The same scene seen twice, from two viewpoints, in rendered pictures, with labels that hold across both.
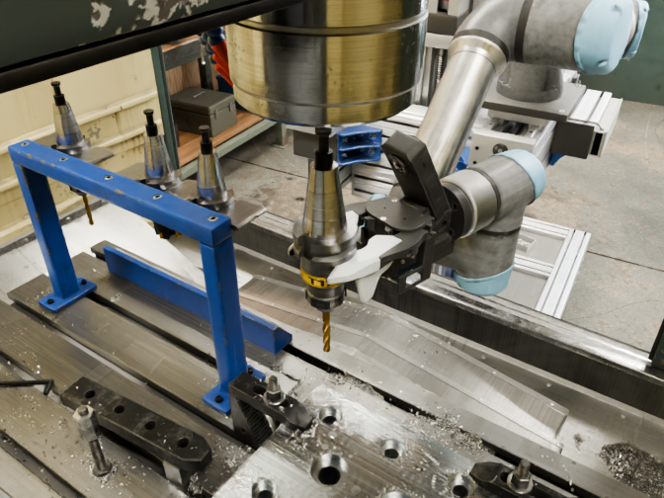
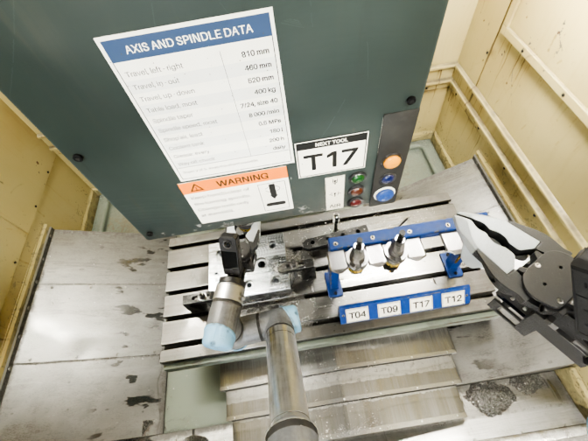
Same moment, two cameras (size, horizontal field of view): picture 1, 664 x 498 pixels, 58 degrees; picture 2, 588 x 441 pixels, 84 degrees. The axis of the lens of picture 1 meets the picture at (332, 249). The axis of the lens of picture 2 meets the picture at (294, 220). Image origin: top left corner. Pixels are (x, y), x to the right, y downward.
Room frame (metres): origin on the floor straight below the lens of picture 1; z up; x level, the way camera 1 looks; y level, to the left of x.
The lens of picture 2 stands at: (1.01, -0.17, 2.07)
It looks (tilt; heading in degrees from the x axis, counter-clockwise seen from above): 57 degrees down; 147
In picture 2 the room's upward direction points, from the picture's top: 11 degrees counter-clockwise
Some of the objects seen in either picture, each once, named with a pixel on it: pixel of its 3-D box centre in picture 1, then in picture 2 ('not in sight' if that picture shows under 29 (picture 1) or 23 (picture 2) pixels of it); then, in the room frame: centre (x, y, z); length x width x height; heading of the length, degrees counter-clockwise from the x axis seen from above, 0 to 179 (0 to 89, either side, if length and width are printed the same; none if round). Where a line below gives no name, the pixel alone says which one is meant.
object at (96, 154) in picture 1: (93, 156); (452, 242); (0.93, 0.40, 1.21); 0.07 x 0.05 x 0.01; 146
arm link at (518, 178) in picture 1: (499, 188); (222, 325); (0.69, -0.21, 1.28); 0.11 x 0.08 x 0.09; 130
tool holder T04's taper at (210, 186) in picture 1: (209, 173); (358, 251); (0.77, 0.17, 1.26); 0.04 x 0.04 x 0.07
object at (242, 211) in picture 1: (241, 212); (338, 262); (0.74, 0.13, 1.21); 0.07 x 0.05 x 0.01; 146
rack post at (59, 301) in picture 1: (49, 233); (464, 246); (0.95, 0.52, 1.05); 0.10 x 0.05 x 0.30; 146
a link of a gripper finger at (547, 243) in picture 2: not in sight; (534, 251); (1.05, 0.14, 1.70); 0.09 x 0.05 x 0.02; 176
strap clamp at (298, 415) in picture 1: (272, 413); (297, 269); (0.58, 0.09, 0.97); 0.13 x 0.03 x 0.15; 56
